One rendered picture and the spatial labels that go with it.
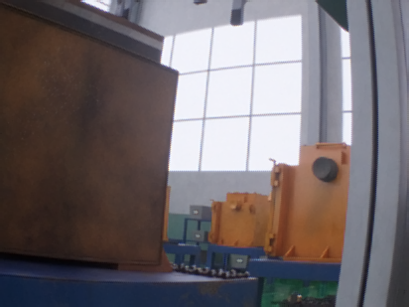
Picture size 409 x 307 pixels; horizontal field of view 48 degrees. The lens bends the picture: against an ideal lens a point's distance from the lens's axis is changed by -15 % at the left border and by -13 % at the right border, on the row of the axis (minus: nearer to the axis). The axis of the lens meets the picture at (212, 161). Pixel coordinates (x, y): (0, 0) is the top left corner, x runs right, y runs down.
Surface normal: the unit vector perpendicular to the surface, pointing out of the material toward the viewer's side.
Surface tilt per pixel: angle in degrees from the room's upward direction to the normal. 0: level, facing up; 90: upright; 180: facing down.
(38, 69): 90
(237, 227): 90
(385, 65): 90
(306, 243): 90
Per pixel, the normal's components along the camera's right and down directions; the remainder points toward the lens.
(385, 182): -0.58, -0.16
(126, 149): 0.81, -0.01
